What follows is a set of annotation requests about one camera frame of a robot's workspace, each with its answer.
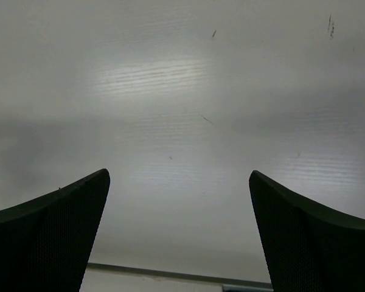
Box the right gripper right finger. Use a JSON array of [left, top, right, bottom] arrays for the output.
[[249, 170, 365, 291]]

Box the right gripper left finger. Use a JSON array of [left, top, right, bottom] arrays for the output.
[[0, 169, 110, 292]]

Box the aluminium table edge rail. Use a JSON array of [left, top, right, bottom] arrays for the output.
[[87, 262, 273, 290]]

